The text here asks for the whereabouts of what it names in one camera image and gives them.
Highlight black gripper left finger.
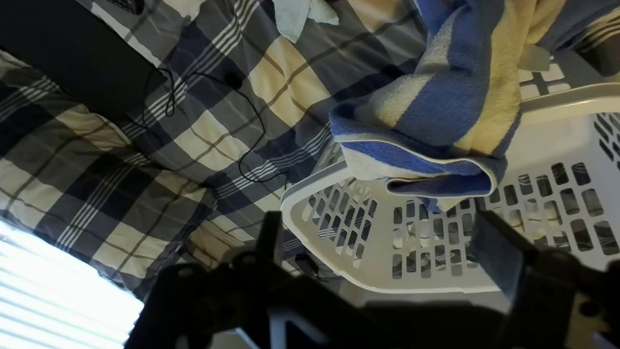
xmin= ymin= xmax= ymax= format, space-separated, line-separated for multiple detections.
xmin=256 ymin=210 xmax=285 ymax=262

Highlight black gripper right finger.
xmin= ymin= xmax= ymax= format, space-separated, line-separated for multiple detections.
xmin=471 ymin=210 xmax=543 ymax=315

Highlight white and blue towel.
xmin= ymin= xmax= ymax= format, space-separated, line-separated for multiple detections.
xmin=328 ymin=0 xmax=620 ymax=200

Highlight plaid bed comforter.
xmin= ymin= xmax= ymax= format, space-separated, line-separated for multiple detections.
xmin=0 ymin=0 xmax=620 ymax=303

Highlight white plastic laundry basket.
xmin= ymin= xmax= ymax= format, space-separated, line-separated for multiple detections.
xmin=279 ymin=61 xmax=620 ymax=313

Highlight white window blinds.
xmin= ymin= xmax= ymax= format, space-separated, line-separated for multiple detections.
xmin=0 ymin=216 xmax=147 ymax=349

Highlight black laptop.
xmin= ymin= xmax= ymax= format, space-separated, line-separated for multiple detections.
xmin=0 ymin=0 xmax=167 ymax=123

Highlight black laptop cable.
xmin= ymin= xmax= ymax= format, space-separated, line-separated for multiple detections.
xmin=151 ymin=65 xmax=306 ymax=196

